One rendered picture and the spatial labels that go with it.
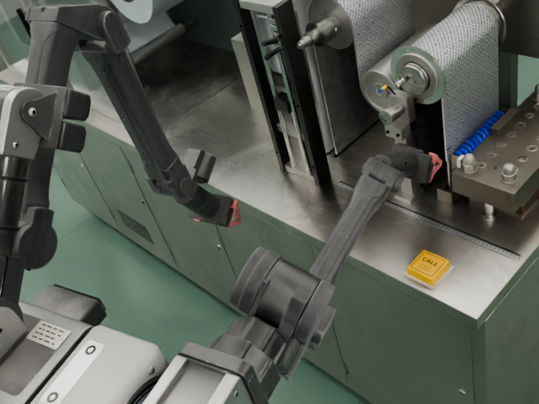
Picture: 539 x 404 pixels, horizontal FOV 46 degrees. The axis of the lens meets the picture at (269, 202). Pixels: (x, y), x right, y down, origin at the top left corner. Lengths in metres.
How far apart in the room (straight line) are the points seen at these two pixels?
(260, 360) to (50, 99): 0.37
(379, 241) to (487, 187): 0.29
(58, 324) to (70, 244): 2.75
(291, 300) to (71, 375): 0.24
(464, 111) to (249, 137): 0.76
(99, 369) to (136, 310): 2.27
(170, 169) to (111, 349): 0.65
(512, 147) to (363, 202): 0.50
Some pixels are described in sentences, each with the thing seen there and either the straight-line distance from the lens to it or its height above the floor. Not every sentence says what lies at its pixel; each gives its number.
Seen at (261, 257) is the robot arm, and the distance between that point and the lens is 0.73.
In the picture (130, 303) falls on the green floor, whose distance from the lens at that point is 3.01.
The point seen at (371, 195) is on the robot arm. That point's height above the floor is 1.19.
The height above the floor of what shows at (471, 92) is 1.15.
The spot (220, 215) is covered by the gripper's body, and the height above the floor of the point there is 1.12.
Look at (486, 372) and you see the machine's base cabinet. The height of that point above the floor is 0.67.
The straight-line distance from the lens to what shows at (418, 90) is 1.50.
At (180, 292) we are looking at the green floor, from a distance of 2.94.
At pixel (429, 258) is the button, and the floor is 0.92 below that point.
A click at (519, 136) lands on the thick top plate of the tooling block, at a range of 1.67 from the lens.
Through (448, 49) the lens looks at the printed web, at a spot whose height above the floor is 1.29.
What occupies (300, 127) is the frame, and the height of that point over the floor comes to 1.08.
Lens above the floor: 2.02
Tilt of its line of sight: 39 degrees down
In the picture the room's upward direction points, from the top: 17 degrees counter-clockwise
